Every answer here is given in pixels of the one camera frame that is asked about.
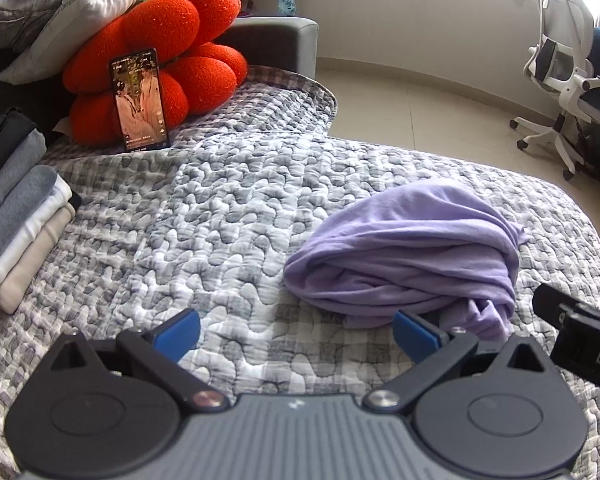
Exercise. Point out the light grey folded sweatshirt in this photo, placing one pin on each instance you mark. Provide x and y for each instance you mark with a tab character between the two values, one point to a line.
17	160

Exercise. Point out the red flower-shaped pillow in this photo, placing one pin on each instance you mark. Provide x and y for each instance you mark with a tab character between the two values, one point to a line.
170	20

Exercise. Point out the lavender garment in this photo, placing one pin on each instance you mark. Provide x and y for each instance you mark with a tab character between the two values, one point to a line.
405	240

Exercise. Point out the white grey pillow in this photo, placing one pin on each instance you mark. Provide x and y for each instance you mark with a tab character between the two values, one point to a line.
80	10

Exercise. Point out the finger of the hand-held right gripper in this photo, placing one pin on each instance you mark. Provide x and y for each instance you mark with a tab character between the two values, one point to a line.
552	305

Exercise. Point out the grey checkered quilted blanket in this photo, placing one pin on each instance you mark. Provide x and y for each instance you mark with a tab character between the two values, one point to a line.
205	220

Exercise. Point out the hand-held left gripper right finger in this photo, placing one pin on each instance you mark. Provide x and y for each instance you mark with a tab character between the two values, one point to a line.
414	336

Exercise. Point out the grey sofa armrest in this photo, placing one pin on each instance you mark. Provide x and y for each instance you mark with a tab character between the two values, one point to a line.
275	40

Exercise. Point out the white folded garment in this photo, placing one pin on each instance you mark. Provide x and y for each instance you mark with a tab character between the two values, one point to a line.
35	224

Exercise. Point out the beige folded garment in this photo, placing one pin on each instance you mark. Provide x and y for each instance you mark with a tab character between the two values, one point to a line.
35	260

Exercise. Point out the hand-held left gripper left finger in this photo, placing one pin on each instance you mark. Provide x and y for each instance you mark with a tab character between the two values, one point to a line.
177	334

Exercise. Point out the white office chair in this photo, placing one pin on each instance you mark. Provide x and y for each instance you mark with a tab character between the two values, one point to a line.
572	20

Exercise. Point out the grey quilted bag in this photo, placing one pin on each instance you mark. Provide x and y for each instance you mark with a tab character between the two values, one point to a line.
0	15

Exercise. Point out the smartphone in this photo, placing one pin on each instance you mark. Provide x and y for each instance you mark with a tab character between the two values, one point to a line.
140	105

